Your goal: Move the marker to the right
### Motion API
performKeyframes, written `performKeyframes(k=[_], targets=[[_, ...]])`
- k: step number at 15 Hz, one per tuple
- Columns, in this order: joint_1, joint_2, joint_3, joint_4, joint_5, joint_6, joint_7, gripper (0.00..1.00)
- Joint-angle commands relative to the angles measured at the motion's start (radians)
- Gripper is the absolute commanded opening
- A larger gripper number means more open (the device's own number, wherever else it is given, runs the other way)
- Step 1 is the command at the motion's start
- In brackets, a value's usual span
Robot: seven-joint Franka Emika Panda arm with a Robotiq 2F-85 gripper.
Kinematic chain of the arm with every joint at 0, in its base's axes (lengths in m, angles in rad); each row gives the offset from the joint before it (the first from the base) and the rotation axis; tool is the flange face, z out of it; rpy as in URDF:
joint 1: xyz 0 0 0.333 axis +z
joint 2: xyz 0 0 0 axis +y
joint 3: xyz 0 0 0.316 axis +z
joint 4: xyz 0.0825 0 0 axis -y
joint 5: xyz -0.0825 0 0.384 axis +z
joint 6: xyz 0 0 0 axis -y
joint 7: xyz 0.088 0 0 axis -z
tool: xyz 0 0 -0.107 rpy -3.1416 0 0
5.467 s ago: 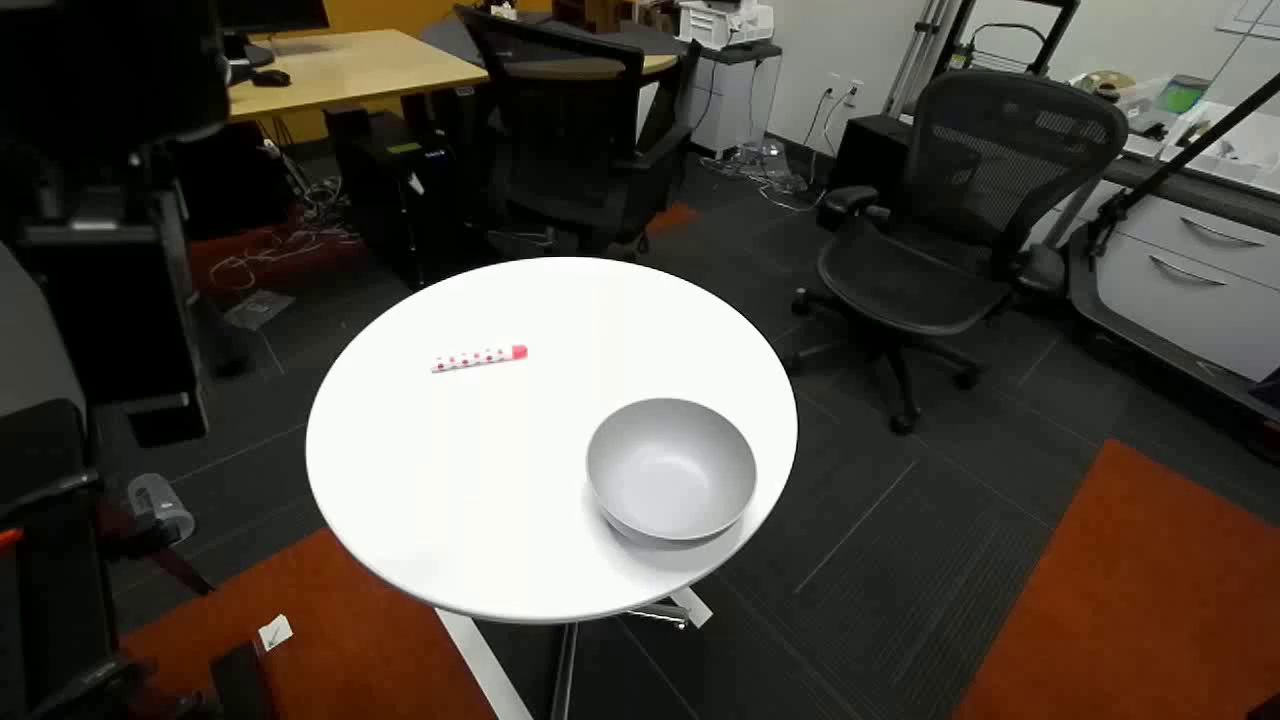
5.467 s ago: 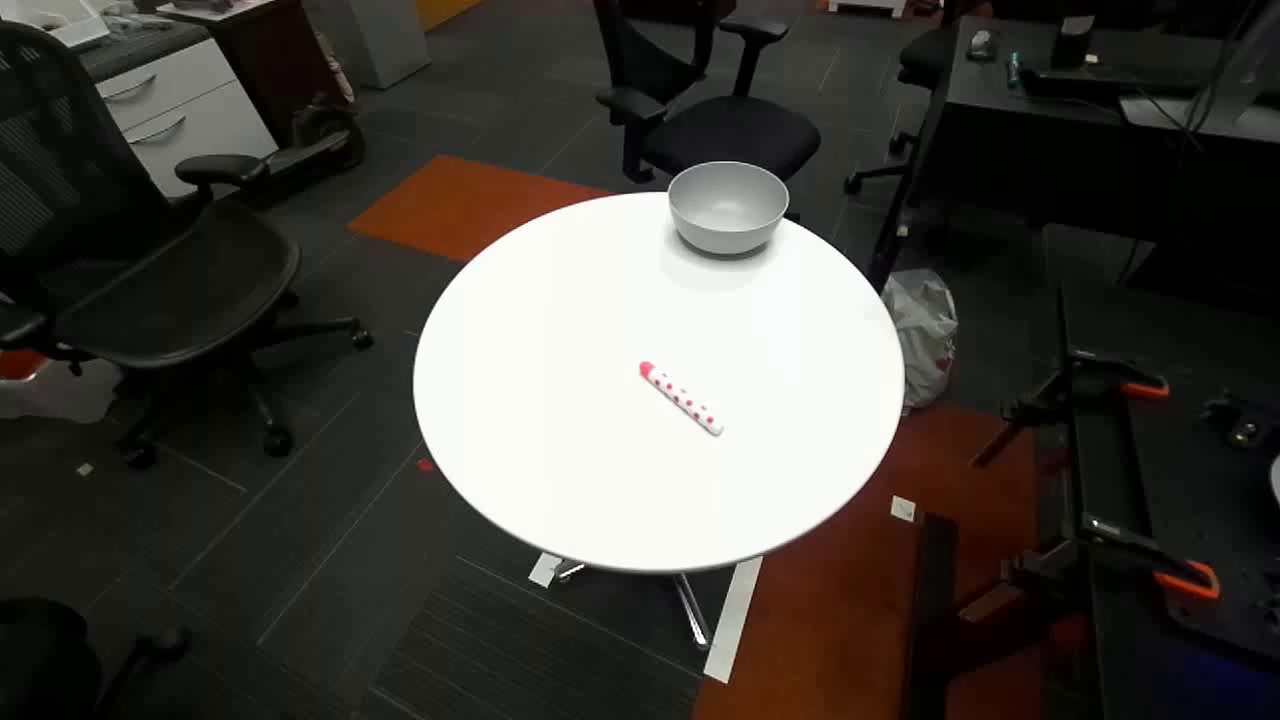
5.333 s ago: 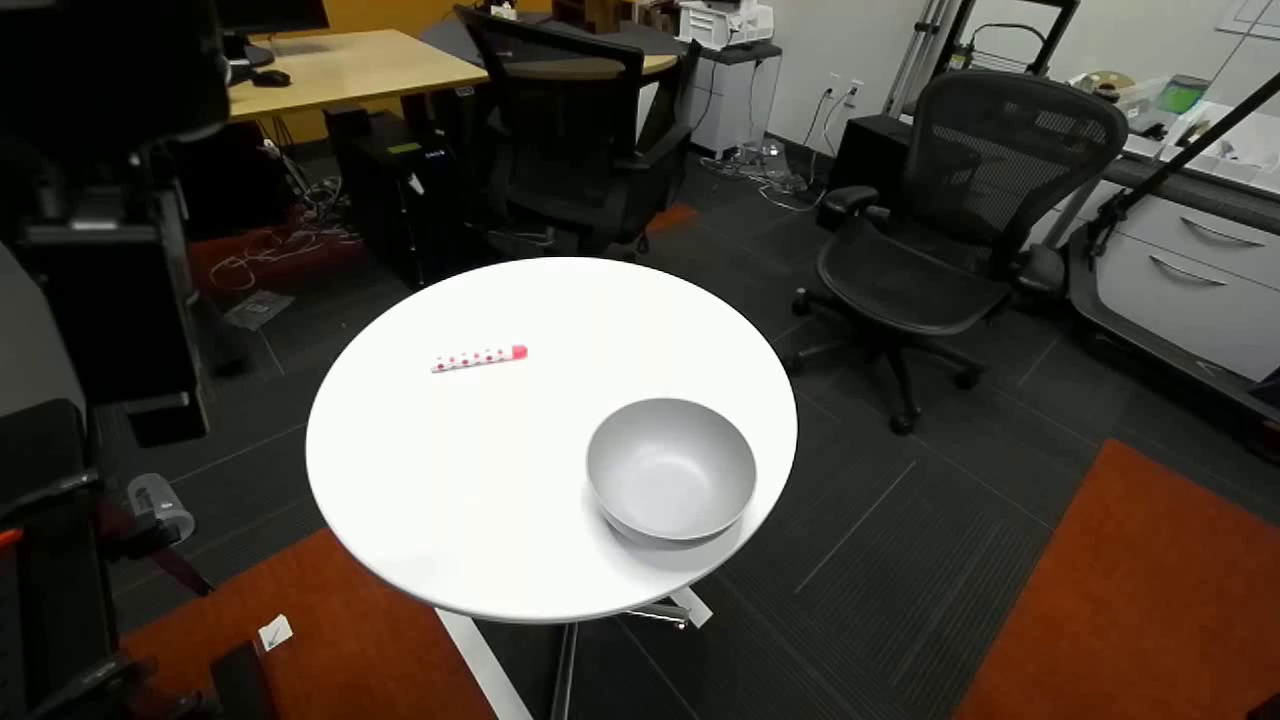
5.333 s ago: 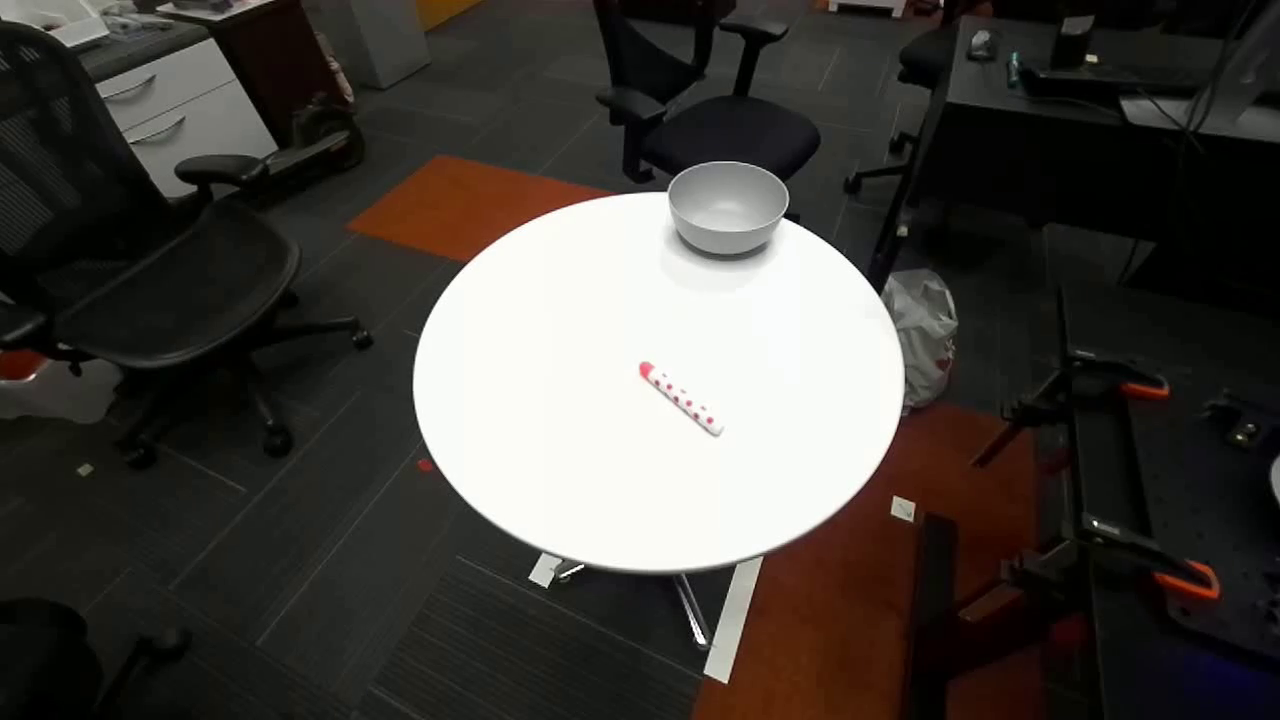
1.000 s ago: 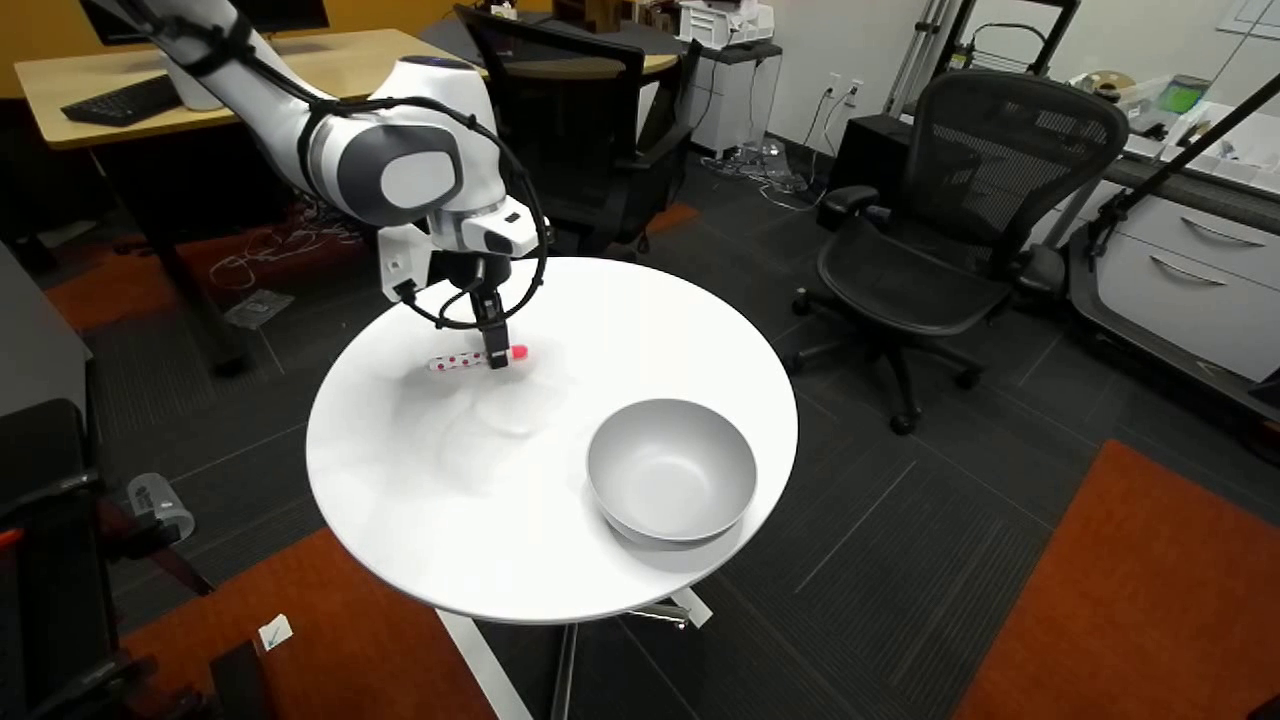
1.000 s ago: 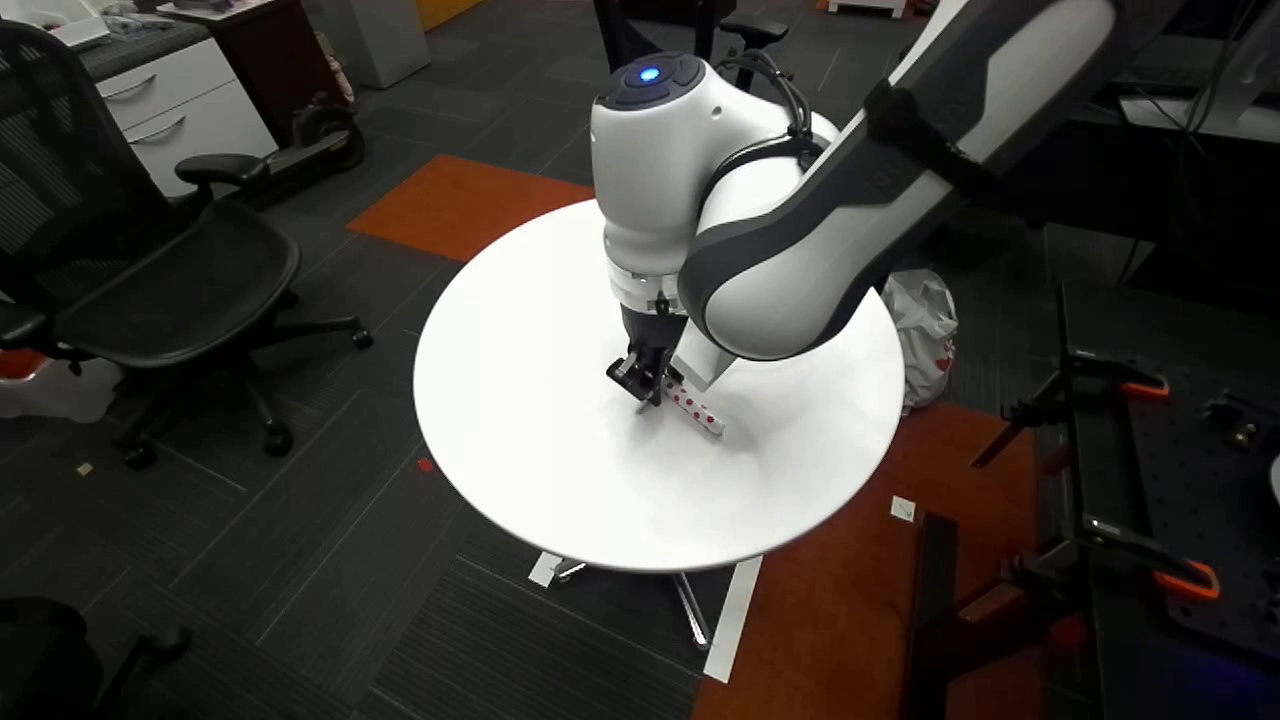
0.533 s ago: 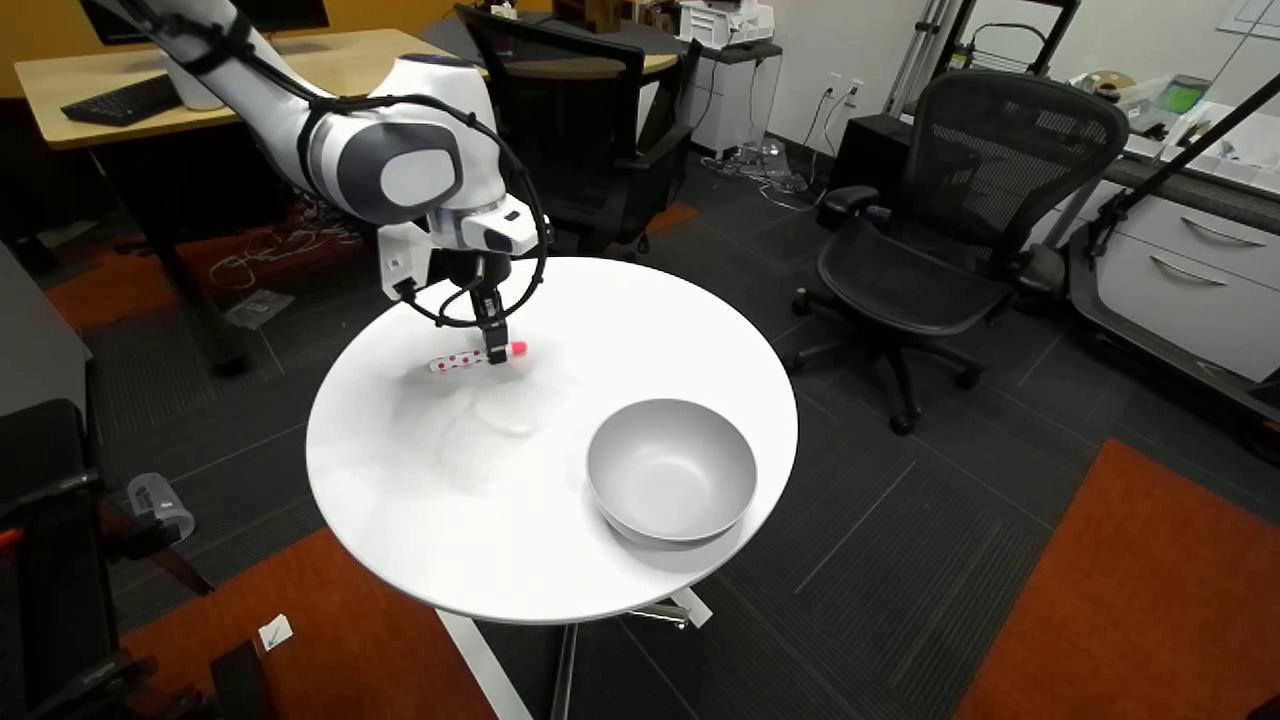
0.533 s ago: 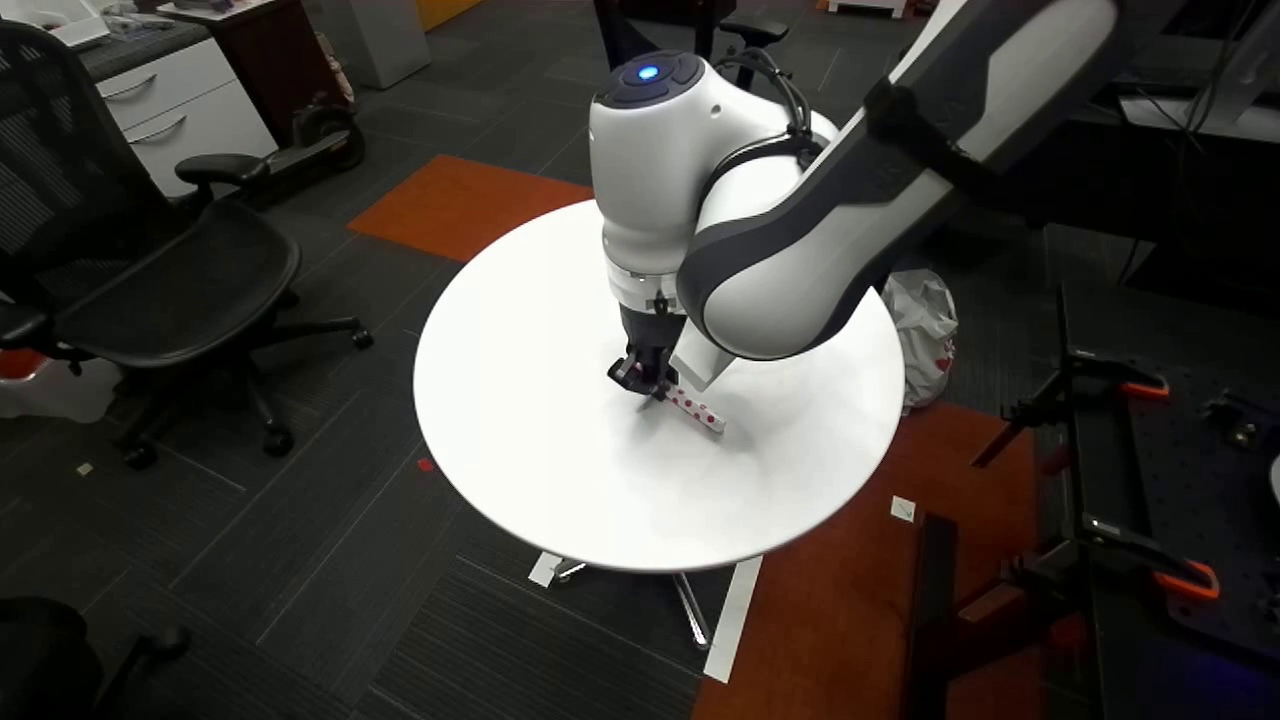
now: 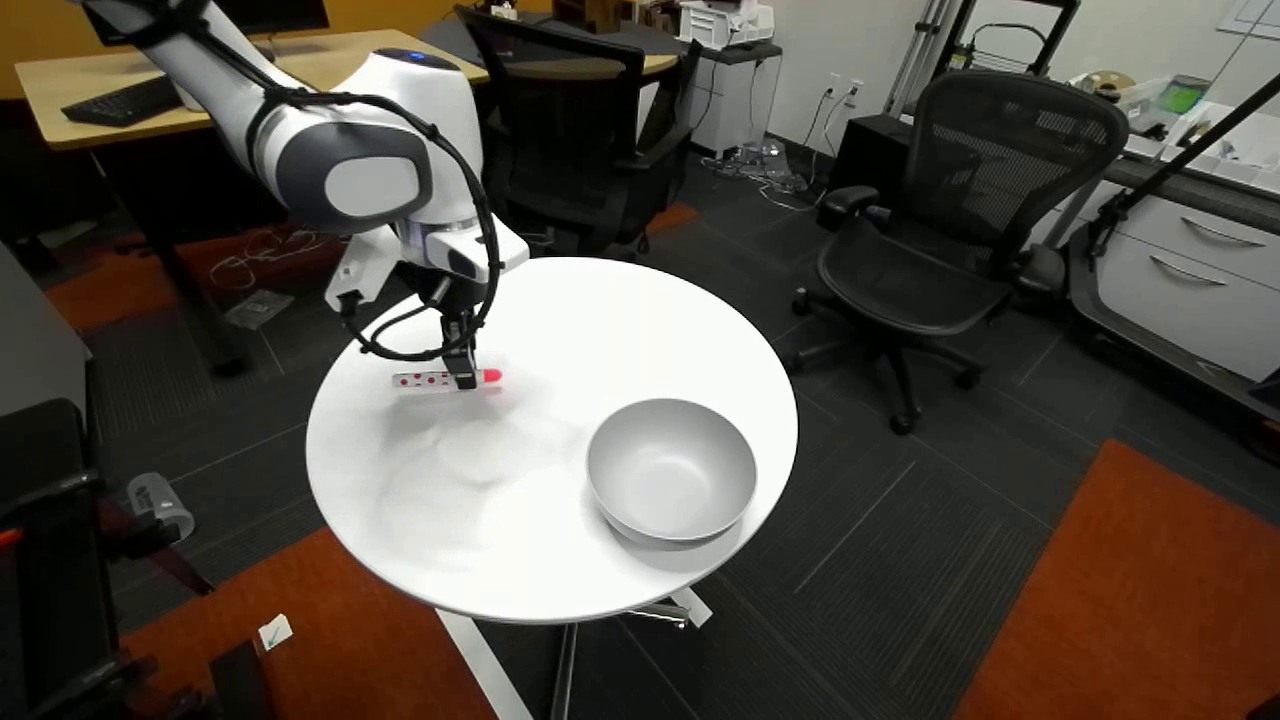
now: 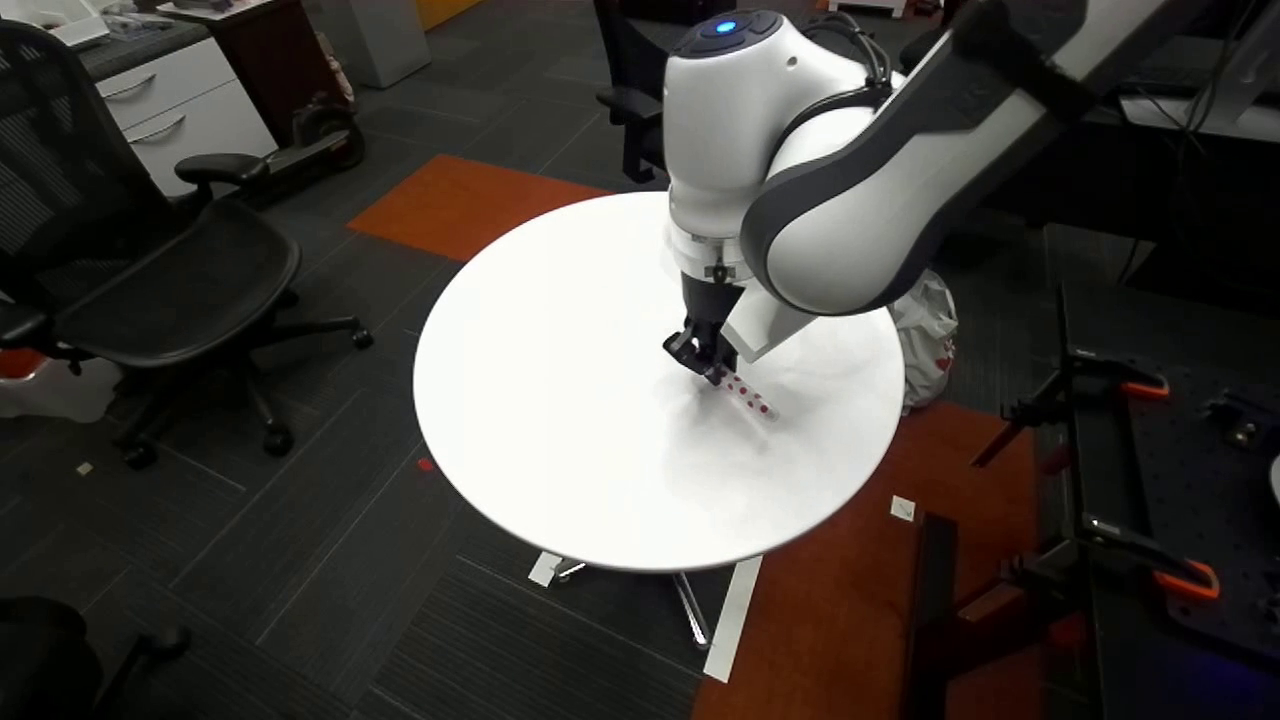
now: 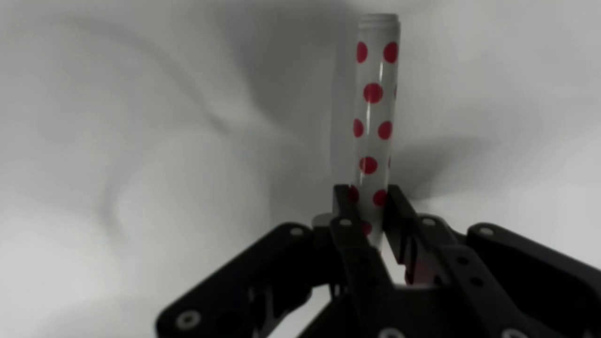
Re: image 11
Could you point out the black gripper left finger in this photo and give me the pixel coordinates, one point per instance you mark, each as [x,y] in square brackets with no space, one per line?
[350,250]

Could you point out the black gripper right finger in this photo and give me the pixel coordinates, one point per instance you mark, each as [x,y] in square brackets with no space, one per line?
[462,274]

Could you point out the white marker with red dots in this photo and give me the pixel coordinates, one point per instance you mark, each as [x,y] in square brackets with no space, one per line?
[374,124]

